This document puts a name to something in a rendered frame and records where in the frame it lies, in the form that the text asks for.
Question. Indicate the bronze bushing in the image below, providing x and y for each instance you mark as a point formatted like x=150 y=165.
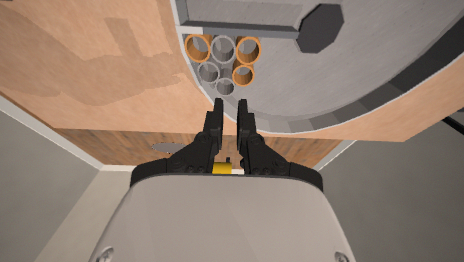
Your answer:
x=195 y=54
x=242 y=80
x=248 y=59

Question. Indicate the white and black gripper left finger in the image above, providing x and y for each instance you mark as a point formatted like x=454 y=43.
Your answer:
x=196 y=157

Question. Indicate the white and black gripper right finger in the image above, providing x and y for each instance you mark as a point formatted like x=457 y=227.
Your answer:
x=260 y=159

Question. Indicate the grey metal bushing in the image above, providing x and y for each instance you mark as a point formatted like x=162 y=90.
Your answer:
x=225 y=90
x=220 y=57
x=206 y=76

